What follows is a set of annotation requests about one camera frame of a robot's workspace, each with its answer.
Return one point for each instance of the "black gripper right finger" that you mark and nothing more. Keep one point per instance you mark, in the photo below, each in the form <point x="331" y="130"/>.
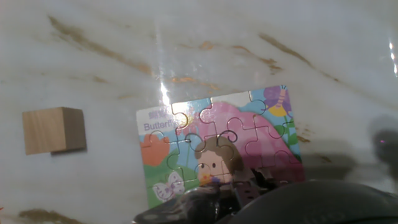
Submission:
<point x="311" y="202"/>

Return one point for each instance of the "small wooden cube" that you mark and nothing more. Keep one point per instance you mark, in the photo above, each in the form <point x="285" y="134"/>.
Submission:
<point x="53" y="130"/>

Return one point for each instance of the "frameless butterfly jigsaw puzzle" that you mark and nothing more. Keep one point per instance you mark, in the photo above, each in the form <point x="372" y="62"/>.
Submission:
<point x="217" y="137"/>

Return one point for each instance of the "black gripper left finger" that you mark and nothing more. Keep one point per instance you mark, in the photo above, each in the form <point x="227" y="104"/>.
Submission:
<point x="186" y="208"/>

